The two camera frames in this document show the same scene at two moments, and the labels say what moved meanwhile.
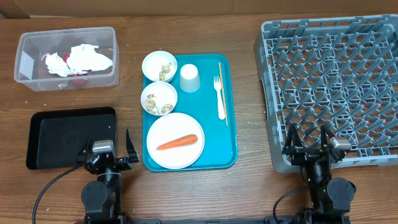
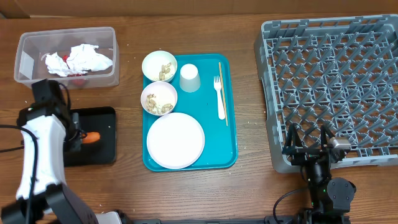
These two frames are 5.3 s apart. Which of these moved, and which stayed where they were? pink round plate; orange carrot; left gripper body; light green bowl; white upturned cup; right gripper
Moved: left gripper body; orange carrot
Stayed: right gripper; white upturned cup; pink round plate; light green bowl
